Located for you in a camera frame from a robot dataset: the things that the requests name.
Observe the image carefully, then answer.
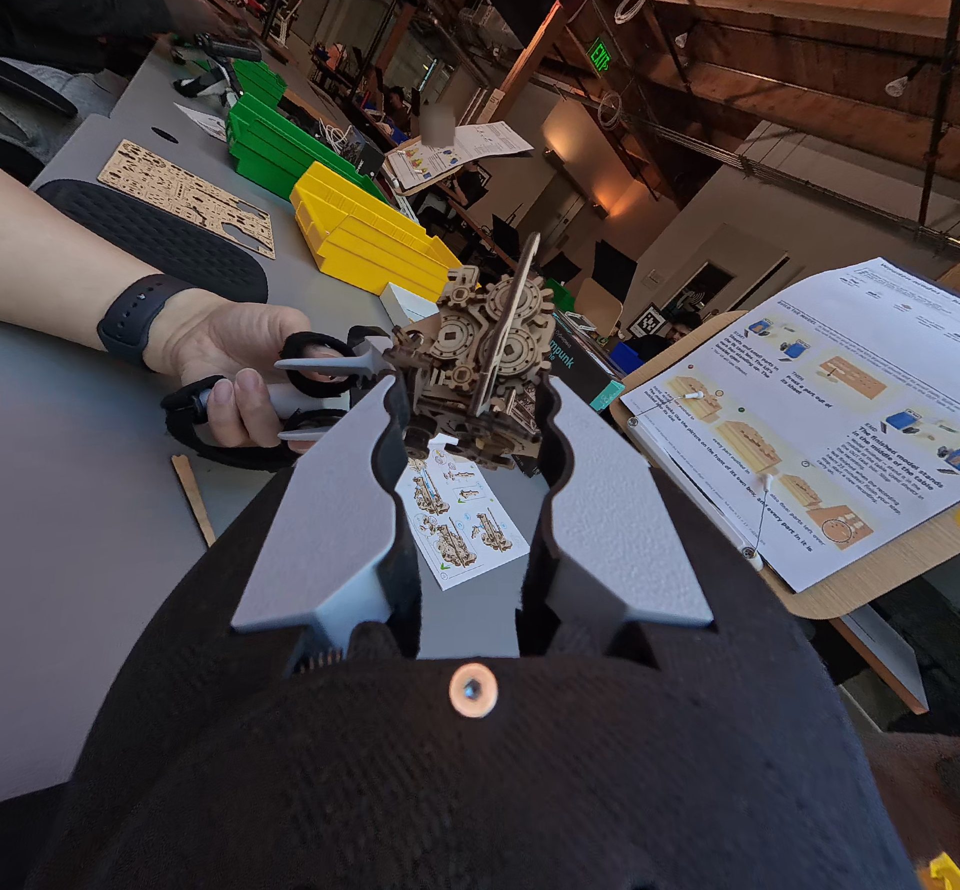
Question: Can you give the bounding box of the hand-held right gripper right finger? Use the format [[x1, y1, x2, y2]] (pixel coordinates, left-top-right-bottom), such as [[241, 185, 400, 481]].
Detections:
[[516, 374, 715, 657]]

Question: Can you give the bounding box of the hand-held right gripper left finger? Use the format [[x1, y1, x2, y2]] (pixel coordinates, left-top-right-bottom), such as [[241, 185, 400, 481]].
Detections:
[[231, 374, 423, 657]]

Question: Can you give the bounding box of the wooden gear model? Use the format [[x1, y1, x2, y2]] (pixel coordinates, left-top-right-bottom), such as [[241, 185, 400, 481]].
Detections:
[[384, 232, 558, 473]]

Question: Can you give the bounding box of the person's left forearm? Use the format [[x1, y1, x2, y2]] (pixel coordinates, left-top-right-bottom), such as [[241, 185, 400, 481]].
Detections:
[[0, 169, 162, 351]]

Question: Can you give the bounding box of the laser-cut plywood parts sheet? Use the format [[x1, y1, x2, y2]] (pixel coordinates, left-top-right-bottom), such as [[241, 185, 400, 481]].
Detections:
[[97, 139, 277, 261]]

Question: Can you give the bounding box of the person's left hand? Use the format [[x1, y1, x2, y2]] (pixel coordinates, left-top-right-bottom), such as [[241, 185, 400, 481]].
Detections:
[[142, 290, 354, 450]]

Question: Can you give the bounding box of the white assembly instruction booklet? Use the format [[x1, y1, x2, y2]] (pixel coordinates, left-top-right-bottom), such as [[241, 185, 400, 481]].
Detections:
[[396, 436, 531, 593]]

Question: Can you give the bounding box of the small white box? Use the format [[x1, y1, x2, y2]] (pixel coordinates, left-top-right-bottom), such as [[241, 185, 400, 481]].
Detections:
[[378, 281, 441, 327]]

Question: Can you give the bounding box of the small wooden stick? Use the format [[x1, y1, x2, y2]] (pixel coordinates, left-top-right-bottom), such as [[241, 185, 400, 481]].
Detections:
[[171, 454, 218, 548]]

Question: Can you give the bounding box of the yellow plastic bin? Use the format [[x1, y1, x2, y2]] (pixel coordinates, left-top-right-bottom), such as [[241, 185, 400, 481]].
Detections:
[[289, 160, 464, 304]]

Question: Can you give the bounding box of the black teal kit box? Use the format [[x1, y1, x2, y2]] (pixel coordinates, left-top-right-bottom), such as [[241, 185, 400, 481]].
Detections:
[[549, 309, 626, 413]]

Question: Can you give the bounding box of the black smartwatch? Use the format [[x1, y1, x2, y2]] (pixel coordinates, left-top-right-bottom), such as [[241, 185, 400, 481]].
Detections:
[[97, 274, 198, 370]]

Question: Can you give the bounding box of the black wrist rest pad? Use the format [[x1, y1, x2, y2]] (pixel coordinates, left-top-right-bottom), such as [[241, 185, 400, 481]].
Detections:
[[36, 178, 270, 305]]

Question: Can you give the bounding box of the printed task sheet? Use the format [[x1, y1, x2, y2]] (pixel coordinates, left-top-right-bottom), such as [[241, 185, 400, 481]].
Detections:
[[621, 257, 960, 594]]

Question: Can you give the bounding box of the green plastic bin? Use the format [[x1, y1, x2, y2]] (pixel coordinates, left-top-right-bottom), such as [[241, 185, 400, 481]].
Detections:
[[225, 91, 390, 203], [225, 58, 288, 107]]

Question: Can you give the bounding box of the background printed sheet board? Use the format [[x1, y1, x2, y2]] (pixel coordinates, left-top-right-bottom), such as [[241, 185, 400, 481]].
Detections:
[[382, 121, 535, 195]]

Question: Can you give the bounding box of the white paper sheet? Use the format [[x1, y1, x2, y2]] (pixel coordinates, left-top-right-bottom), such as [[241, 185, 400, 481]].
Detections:
[[174, 103, 228, 143]]

